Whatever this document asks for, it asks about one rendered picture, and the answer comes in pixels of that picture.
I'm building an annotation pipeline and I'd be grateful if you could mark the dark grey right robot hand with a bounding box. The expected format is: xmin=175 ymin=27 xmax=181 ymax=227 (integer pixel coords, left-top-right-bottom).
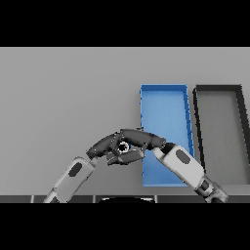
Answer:
xmin=105 ymin=128 xmax=177 ymax=166

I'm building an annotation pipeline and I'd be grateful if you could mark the blue bin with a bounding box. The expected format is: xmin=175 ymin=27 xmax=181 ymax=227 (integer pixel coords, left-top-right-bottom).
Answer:
xmin=139 ymin=83 xmax=195 ymax=188

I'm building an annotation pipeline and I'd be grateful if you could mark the dark grey bin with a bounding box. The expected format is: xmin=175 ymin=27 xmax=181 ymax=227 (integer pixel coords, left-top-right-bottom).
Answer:
xmin=191 ymin=84 xmax=250 ymax=186

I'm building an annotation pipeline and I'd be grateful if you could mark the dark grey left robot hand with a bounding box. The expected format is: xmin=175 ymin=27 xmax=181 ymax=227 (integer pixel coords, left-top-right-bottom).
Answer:
xmin=85 ymin=131 xmax=122 ymax=161

